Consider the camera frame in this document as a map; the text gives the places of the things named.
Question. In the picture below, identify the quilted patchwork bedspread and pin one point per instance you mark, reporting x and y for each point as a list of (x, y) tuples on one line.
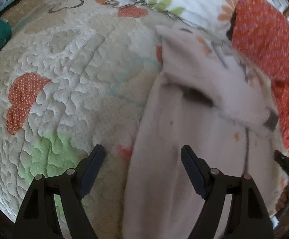
[(75, 79)]

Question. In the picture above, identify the pink sweatshirt with floral print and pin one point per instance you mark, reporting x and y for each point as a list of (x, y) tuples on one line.
[(212, 98)]

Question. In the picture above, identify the red floral pillow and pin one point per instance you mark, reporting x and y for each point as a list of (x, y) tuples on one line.
[(261, 33)]

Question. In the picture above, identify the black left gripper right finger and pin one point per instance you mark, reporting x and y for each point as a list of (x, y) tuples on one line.
[(235, 198)]

